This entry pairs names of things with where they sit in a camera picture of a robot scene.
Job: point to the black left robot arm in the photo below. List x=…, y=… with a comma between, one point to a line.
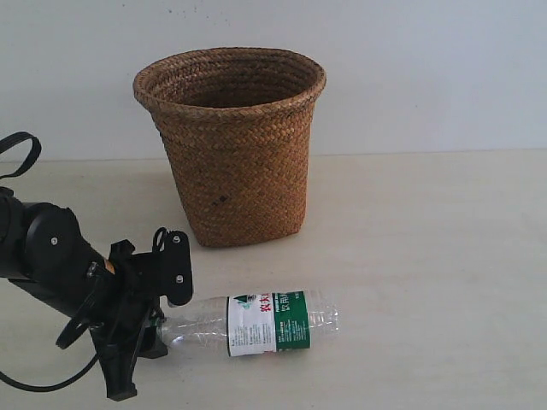
x=44, y=254

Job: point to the clear plastic water bottle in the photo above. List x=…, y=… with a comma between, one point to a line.
x=251, y=324

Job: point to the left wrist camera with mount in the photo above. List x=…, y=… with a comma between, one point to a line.
x=166, y=269

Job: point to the woven brown wicker basket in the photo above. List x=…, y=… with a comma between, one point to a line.
x=235, y=123

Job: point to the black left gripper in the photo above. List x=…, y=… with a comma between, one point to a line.
x=124, y=320

